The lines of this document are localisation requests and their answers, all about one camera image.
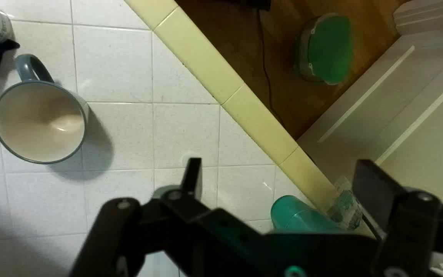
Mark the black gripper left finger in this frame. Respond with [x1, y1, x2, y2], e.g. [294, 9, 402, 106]
[70, 157, 219, 277]

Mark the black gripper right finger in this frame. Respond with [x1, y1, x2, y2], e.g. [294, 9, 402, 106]
[354, 158, 443, 277]

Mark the white panelled lower cabinet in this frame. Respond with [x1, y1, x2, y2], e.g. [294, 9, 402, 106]
[297, 0, 443, 203]

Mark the green glass tumbler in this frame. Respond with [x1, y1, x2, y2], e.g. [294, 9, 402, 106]
[270, 175, 370, 235]

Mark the grey mug cream inside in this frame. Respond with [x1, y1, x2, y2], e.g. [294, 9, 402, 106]
[0, 52, 91, 166]

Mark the green plastic bin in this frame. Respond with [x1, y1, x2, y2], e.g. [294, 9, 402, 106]
[297, 12, 357, 87]

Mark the black floor cable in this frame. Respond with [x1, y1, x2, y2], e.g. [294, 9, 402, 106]
[254, 9, 280, 110]

